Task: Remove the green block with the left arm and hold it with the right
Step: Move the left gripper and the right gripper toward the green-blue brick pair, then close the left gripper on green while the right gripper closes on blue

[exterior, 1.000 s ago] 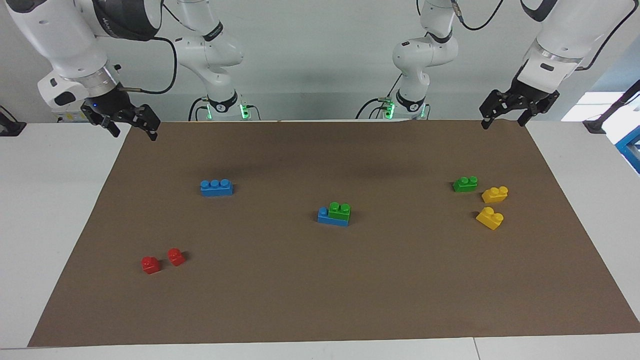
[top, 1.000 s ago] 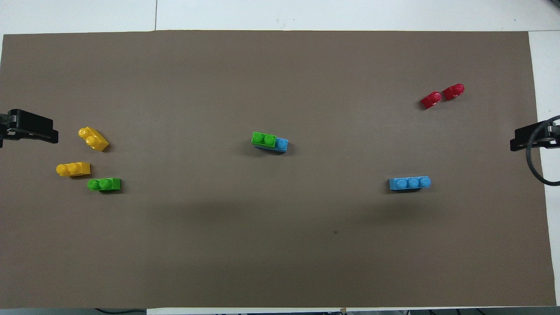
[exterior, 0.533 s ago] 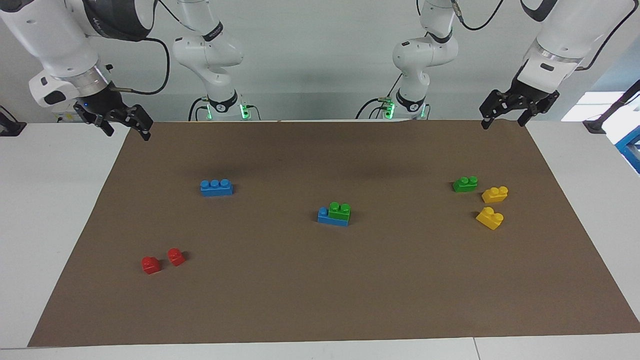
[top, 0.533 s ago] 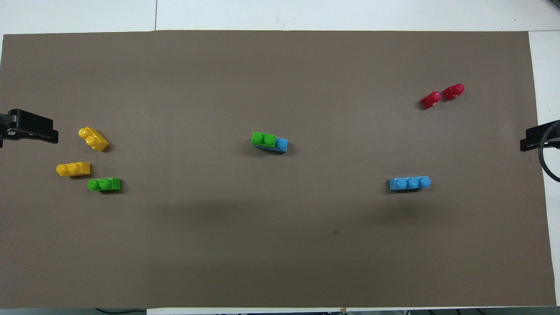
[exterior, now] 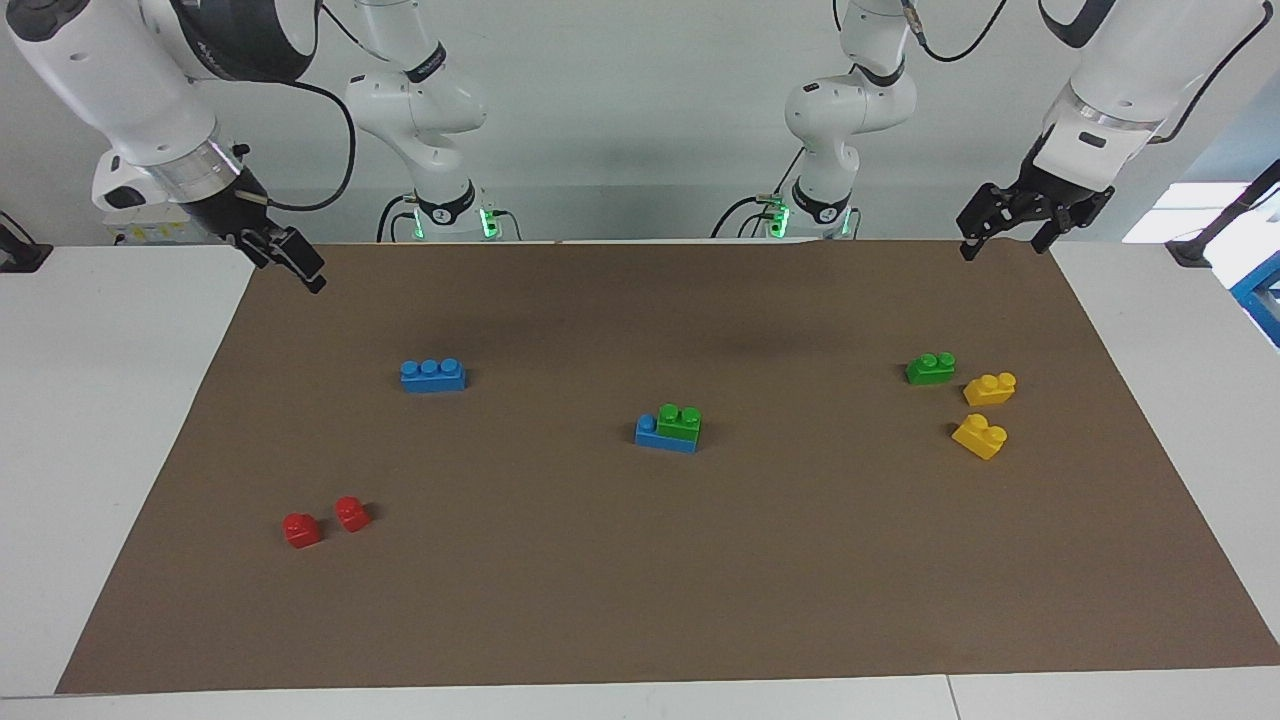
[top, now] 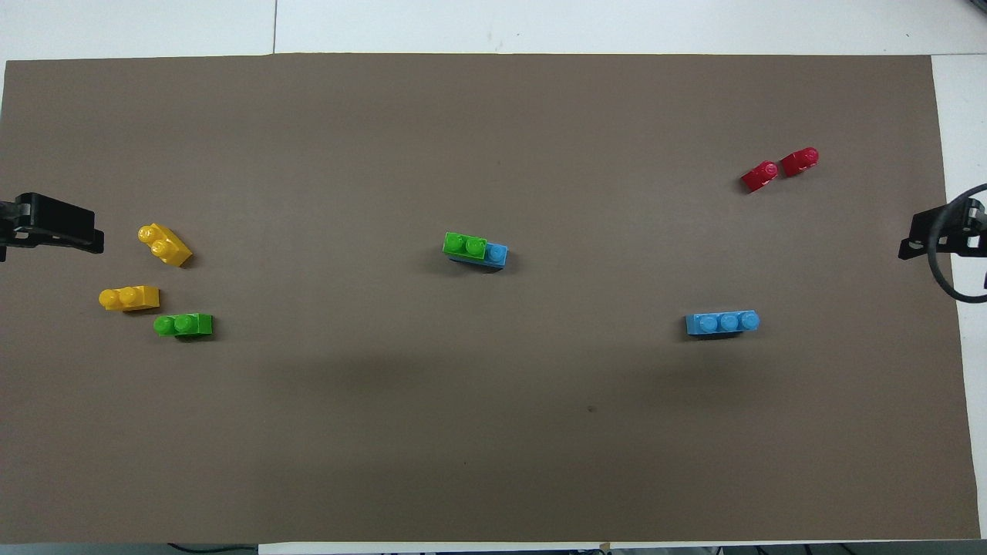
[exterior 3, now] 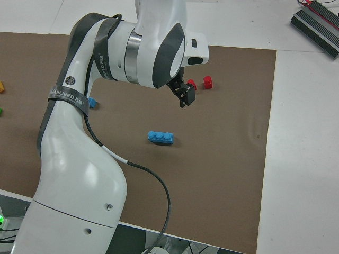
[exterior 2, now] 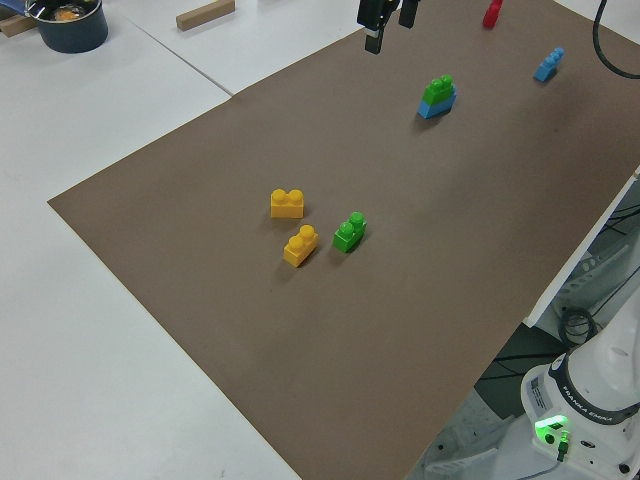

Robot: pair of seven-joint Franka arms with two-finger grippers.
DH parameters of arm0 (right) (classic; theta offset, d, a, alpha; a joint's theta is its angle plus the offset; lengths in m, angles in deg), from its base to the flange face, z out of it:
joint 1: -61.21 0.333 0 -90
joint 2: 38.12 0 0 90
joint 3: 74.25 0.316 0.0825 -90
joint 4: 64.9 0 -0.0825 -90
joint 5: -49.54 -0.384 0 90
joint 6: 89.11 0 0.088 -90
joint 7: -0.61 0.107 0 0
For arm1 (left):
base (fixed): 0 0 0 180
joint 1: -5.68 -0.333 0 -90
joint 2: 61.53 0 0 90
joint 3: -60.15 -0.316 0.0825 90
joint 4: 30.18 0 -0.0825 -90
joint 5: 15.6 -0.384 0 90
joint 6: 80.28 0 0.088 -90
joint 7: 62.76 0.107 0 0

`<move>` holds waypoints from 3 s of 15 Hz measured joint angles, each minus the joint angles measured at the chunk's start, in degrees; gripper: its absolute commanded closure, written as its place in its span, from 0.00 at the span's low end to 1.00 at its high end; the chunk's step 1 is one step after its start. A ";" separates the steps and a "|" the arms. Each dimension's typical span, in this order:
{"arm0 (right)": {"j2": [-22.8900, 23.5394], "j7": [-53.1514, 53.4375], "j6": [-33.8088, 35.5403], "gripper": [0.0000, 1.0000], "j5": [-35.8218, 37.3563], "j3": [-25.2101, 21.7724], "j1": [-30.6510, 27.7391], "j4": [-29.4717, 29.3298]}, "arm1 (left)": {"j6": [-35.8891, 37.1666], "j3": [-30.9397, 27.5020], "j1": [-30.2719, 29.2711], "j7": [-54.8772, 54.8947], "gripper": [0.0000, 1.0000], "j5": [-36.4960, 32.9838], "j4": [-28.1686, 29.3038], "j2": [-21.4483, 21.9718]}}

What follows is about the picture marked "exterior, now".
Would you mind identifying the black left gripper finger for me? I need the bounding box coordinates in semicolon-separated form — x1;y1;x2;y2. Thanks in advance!
956;182;1032;262
1031;194;1107;254

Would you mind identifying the blue three-stud block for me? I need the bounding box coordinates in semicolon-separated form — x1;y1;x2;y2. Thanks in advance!
635;413;699;454
400;358;467;394

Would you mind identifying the yellow two-stud block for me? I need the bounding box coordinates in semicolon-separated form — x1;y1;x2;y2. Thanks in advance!
951;413;1009;461
962;372;1018;407

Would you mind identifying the white power strip box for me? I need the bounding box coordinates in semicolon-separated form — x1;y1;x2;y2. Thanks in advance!
108;205;217;245

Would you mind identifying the black clamp with rod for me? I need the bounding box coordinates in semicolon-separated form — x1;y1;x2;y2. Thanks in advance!
1165;158;1280;269

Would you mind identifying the black table clamp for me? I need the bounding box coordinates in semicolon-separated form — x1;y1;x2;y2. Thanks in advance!
0;211;54;274

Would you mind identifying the brown table mat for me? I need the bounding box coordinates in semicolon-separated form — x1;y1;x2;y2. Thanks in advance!
55;238;1280;695

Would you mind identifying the black right base cable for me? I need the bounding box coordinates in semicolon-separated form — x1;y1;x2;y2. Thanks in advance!
376;194;413;244

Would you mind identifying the black base cable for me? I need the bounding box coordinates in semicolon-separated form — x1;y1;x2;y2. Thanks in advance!
709;194;779;240
376;194;413;244

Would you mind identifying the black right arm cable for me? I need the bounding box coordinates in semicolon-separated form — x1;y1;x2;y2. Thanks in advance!
262;78;358;213

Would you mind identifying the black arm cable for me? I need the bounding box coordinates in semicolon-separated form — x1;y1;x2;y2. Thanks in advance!
898;0;1013;64
262;78;358;213

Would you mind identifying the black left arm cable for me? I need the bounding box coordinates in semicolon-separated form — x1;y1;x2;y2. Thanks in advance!
898;0;1013;64

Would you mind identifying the blue frame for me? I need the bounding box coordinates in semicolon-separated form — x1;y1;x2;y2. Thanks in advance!
1227;250;1280;350

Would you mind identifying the black left base cable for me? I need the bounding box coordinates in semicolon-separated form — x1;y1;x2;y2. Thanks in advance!
709;194;779;240

